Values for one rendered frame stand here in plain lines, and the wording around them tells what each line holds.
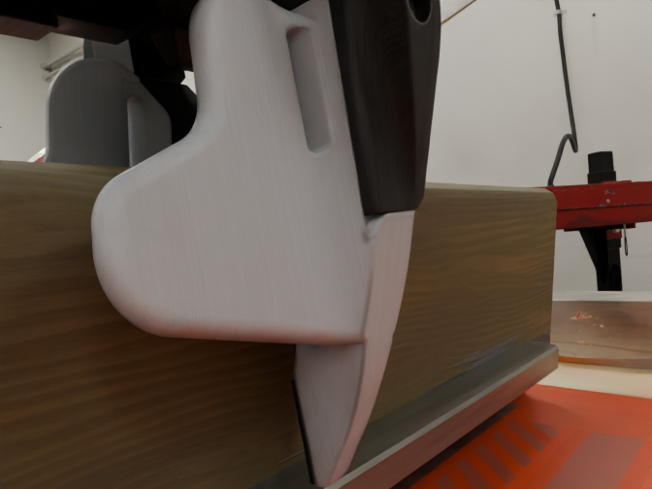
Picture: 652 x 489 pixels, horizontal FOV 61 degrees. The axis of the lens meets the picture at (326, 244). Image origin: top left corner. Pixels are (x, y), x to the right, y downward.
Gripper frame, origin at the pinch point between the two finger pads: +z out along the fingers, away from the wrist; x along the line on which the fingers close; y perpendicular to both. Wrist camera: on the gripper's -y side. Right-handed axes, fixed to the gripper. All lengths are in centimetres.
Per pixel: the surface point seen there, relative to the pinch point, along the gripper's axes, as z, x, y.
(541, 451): 5.1, 2.6, -10.7
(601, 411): 5.3, 3.3, -16.0
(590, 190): -5, -21, -116
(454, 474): 5.0, 0.8, -7.4
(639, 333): 3.6, 3.5, -23.9
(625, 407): 5.3, 4.1, -17.0
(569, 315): 2.9, 0.0, -24.0
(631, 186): -5, -15, -125
